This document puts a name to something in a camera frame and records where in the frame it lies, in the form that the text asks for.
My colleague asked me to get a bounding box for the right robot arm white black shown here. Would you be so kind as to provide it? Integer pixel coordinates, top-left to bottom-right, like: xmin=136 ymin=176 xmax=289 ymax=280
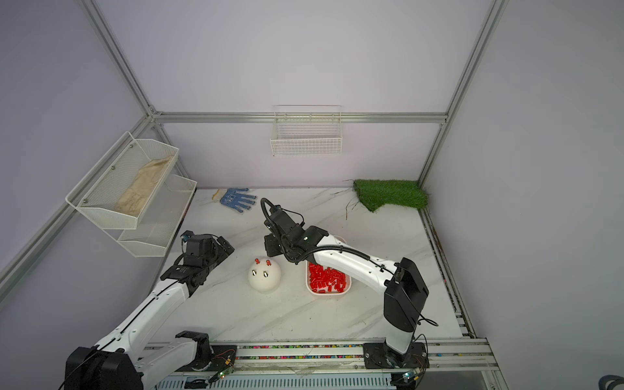
xmin=260 ymin=198 xmax=429 ymax=355

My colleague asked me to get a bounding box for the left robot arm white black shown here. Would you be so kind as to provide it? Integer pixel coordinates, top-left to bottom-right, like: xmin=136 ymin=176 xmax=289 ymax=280
xmin=60 ymin=231 xmax=234 ymax=389

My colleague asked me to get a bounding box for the white dome with screws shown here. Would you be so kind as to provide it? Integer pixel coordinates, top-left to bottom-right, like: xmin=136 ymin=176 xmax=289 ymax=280
xmin=248 ymin=258 xmax=282 ymax=294

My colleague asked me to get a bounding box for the white tray of red sleeves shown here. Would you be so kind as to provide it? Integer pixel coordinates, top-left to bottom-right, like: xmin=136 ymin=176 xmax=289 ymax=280
xmin=305 ymin=263 xmax=352 ymax=297

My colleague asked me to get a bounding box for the lower white mesh shelf bin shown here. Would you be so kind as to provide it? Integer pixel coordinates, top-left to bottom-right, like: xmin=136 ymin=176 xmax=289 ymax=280
xmin=114 ymin=174 xmax=197 ymax=258

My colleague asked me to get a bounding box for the white mesh shelf bin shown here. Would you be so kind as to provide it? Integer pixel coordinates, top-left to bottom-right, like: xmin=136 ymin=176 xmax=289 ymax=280
xmin=114 ymin=174 xmax=197 ymax=258
xmin=65 ymin=132 xmax=179 ymax=230

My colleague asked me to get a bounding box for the blue dotted work glove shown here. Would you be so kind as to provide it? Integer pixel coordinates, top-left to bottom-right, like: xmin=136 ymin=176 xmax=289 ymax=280
xmin=211 ymin=188 xmax=257 ymax=214

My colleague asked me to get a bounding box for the beige cloth in bin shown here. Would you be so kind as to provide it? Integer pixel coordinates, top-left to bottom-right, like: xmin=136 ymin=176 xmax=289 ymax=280
xmin=115 ymin=158 xmax=171 ymax=217

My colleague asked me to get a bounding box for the upper white mesh shelf bin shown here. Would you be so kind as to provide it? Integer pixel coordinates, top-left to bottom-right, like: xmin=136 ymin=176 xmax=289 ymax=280
xmin=65 ymin=132 xmax=179 ymax=230

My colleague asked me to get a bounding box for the green artificial grass mat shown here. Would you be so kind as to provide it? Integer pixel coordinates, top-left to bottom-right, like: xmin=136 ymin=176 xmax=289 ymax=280
xmin=353 ymin=179 xmax=429 ymax=212

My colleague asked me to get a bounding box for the white wire wall basket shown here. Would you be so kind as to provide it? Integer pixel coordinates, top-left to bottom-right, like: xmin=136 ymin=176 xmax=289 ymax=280
xmin=270 ymin=105 xmax=343 ymax=157

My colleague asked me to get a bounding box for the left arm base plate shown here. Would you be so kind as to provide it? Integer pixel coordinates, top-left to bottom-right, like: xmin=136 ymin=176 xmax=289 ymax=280
xmin=189 ymin=344 xmax=238 ymax=372

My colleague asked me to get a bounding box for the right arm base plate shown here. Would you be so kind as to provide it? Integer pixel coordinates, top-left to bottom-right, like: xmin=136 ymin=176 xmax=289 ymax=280
xmin=362 ymin=342 xmax=429 ymax=369

